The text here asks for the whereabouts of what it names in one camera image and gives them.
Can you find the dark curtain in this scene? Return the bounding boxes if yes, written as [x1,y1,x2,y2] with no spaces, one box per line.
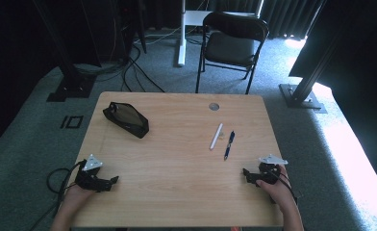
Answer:
[259,0,325,40]

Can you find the white floor cable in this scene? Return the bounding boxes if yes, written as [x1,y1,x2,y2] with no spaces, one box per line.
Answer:
[134,26,182,46]

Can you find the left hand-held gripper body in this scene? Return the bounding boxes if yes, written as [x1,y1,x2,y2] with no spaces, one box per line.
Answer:
[74,153,112,193]

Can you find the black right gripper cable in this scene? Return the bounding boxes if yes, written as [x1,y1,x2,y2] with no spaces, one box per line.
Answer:
[276,172,299,205]

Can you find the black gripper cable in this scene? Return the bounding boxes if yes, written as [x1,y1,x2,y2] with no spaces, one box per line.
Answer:
[29,161,84,231]
[276,172,299,205]

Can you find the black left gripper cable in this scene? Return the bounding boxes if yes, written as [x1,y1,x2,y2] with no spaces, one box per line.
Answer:
[29,161,84,231]

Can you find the black floor cable bundle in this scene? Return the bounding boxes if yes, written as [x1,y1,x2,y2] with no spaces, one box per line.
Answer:
[74,44,165,94]

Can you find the person's left hand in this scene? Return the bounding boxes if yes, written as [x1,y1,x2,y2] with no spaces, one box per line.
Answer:
[63,184,96,210]

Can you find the person's right hand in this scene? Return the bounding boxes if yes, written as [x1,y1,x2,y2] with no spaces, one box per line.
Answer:
[256,166,298,212]

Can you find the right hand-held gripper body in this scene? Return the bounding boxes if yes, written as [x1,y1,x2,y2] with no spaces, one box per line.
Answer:
[256,154,289,185]

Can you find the black folding chair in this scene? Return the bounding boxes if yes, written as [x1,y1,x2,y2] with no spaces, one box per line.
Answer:
[194,11,270,95]

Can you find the white pen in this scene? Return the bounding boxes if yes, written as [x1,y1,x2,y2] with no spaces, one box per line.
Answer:
[209,122,224,151]

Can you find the black mesh pencil case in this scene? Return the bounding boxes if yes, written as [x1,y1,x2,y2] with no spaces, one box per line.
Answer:
[102,101,150,140]

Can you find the black metal stand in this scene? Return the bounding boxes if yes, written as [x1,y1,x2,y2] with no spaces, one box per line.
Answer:
[278,0,344,115]
[32,0,98,103]

